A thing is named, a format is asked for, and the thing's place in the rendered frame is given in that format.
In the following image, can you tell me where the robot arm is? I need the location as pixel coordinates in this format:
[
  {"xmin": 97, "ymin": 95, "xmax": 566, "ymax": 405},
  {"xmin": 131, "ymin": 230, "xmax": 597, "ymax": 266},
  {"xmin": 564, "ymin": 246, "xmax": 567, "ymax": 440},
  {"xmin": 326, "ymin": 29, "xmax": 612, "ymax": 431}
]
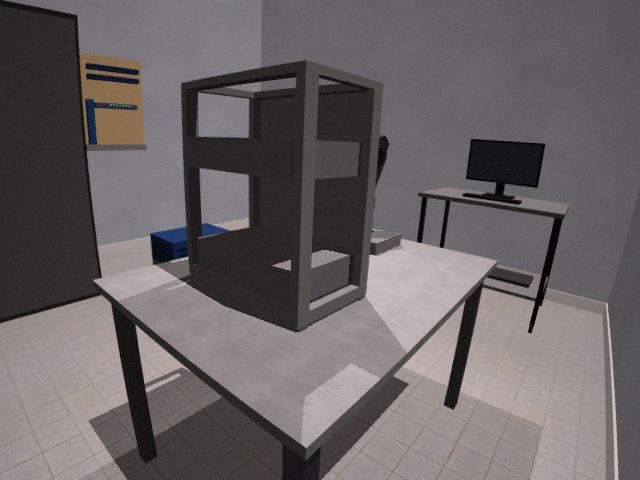
[{"xmin": 376, "ymin": 135, "xmax": 389, "ymax": 186}]

